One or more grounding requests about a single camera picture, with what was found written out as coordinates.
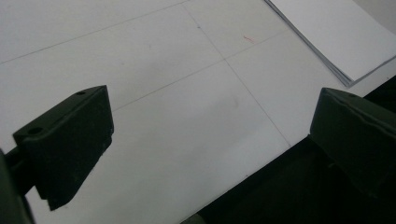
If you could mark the stack of white paper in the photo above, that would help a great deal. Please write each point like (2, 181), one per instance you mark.
(336, 37)

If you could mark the large white table sheet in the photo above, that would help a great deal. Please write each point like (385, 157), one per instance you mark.
(174, 109)

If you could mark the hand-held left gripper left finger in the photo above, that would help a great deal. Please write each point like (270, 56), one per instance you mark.
(68, 146)

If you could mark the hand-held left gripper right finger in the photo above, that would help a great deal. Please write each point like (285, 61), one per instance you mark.
(355, 137)

